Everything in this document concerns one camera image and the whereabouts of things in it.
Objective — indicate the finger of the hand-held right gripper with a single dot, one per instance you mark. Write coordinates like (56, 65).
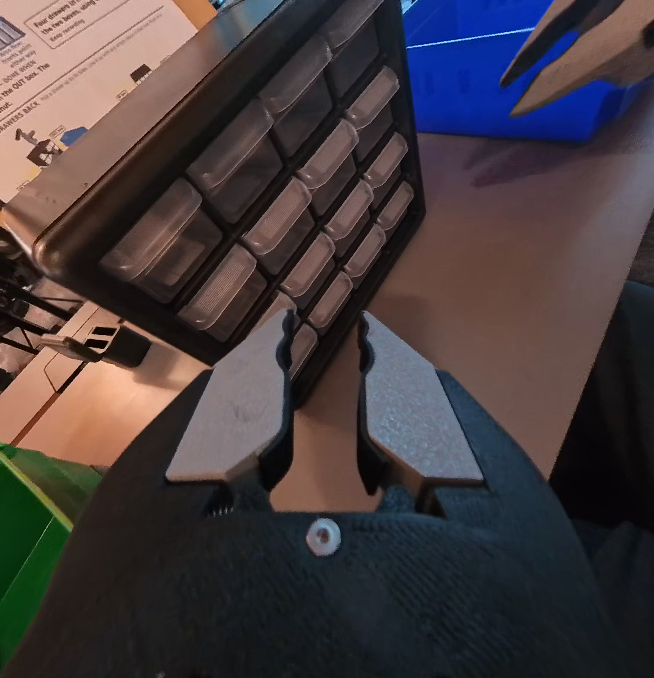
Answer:
(613, 47)
(560, 26)

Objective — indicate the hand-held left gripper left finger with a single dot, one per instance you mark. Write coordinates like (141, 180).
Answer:
(237, 408)

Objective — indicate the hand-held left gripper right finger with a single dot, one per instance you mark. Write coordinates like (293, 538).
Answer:
(411, 418)

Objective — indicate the rows of clear plastic drawers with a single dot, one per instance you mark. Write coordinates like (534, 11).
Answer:
(163, 233)

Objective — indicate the black drawer cabinet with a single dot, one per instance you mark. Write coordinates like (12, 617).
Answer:
(147, 122)

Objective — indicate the blue plastic bin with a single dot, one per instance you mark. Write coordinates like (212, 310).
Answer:
(464, 79)

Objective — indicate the person's dark trousers leg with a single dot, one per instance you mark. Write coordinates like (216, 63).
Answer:
(623, 397)

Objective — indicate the green plastic bin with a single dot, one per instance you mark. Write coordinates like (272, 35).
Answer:
(20, 503)

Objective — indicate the black metal rack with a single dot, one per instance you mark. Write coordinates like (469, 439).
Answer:
(14, 288)

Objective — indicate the printed instruction sheet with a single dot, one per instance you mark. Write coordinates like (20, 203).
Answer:
(94, 63)

